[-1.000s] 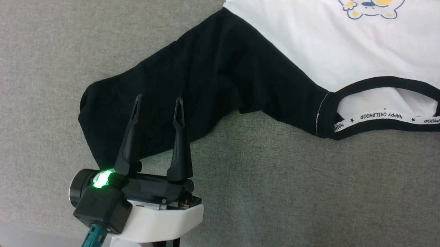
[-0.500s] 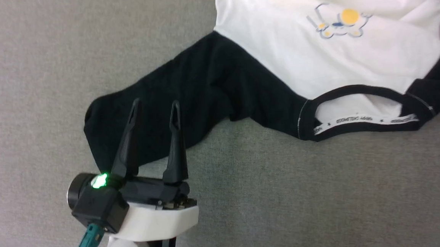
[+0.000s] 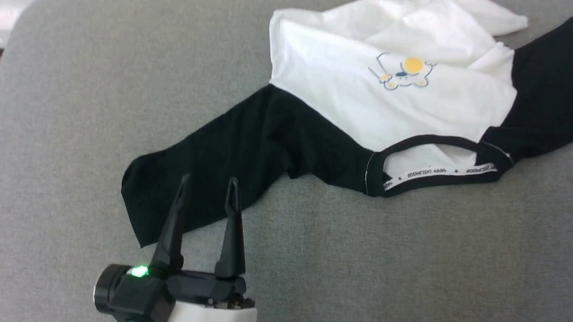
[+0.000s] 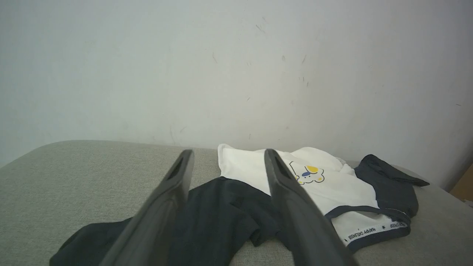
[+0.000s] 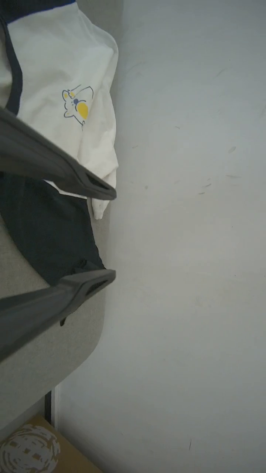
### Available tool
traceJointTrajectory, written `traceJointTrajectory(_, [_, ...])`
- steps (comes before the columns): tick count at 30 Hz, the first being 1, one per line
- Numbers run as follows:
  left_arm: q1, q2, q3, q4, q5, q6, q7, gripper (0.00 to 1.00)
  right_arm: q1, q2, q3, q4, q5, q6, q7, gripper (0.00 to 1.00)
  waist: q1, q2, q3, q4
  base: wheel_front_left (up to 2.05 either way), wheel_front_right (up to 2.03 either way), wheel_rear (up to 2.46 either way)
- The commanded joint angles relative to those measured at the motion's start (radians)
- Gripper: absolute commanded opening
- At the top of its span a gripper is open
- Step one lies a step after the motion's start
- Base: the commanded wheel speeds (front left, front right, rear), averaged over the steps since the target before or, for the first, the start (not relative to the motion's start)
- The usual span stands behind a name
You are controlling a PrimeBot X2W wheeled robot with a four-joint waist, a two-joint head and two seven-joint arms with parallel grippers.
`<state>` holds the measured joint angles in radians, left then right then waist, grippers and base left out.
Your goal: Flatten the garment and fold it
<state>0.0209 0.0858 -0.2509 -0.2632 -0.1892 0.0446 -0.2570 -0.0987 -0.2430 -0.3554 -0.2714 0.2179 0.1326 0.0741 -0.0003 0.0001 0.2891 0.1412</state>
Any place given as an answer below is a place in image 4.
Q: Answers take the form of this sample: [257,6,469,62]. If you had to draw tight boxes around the white and black t-shirt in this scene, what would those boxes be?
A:
[50,144,430,266]

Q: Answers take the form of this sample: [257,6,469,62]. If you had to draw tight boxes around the brown cardboard box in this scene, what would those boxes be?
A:
[449,163,473,202]

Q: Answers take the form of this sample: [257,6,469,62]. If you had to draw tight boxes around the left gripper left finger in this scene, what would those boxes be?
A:
[99,149,195,266]

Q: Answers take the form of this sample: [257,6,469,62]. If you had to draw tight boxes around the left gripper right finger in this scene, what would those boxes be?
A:
[264,149,360,266]

